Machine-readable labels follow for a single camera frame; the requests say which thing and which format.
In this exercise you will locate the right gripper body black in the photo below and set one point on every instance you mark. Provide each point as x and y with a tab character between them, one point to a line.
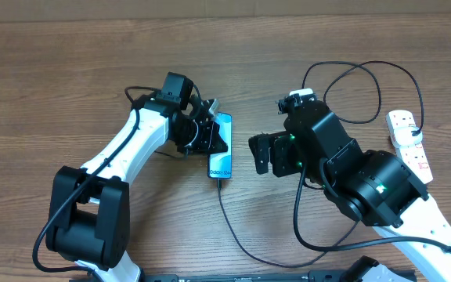
288	156

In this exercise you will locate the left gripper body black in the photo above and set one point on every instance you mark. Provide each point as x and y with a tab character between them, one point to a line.
196	138

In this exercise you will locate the Samsung Galaxy smartphone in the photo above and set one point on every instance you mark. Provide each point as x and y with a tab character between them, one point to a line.
220	158

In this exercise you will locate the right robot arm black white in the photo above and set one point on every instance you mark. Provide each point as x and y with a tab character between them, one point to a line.
373	187

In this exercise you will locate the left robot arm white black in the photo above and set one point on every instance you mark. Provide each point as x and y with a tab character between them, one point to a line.
89	214

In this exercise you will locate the white charger adapter plug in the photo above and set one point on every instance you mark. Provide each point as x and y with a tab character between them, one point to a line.
406	136

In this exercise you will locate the white power strip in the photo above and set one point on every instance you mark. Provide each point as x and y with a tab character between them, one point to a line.
413	156

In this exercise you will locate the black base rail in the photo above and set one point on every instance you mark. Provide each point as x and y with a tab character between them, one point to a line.
313	275

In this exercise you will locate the cardboard backdrop wall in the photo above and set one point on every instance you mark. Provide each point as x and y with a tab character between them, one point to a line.
12	11

